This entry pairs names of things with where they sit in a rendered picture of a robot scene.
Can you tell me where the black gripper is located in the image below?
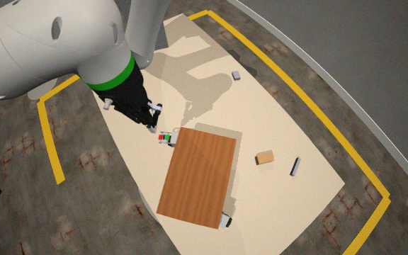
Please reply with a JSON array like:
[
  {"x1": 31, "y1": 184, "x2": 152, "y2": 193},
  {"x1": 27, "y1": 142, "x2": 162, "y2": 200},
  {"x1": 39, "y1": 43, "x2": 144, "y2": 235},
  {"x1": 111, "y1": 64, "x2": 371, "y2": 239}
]
[{"x1": 114, "y1": 86, "x2": 162, "y2": 133}]

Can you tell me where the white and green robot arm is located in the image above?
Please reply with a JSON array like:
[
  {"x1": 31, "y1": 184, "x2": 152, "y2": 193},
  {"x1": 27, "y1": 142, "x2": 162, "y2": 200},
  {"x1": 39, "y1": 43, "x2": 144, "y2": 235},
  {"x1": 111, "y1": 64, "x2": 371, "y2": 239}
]
[{"x1": 0, "y1": 0, "x2": 171, "y2": 111}]

